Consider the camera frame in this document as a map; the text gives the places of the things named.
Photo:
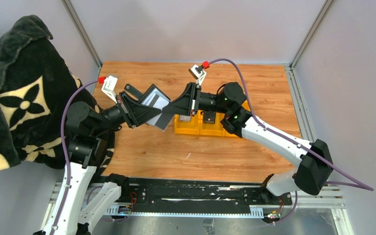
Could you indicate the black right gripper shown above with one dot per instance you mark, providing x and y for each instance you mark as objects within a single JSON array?
[{"x": 182, "y": 105}]

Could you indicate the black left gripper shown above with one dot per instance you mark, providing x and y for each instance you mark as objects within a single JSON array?
[{"x": 134, "y": 113}]

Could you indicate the black leather card holder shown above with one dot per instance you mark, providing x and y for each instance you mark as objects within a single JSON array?
[{"x": 155, "y": 98}]

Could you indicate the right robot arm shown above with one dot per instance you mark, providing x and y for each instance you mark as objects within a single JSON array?
[{"x": 312, "y": 160}]

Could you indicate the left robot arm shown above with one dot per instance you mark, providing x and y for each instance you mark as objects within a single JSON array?
[{"x": 83, "y": 147}]

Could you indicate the silver card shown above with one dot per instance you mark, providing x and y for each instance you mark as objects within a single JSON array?
[{"x": 183, "y": 118}]

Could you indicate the black VIP card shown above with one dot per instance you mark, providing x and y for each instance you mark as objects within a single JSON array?
[{"x": 209, "y": 117}]

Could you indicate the yellow bin left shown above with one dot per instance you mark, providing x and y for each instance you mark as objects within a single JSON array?
[{"x": 187, "y": 128}]

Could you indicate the yellow bin middle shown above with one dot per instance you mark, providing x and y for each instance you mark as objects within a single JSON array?
[{"x": 215, "y": 130}]

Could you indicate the black floral blanket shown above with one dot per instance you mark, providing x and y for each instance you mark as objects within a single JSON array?
[{"x": 35, "y": 86}]

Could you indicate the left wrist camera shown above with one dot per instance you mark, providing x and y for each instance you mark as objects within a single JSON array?
[{"x": 108, "y": 87}]

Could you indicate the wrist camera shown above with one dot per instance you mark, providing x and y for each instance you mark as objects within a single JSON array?
[
  {"x": 199, "y": 73},
  {"x": 108, "y": 87}
]

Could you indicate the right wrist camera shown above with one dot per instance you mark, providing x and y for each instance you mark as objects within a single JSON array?
[{"x": 199, "y": 73}]

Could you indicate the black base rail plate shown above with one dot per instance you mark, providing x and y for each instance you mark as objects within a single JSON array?
[{"x": 196, "y": 197}]

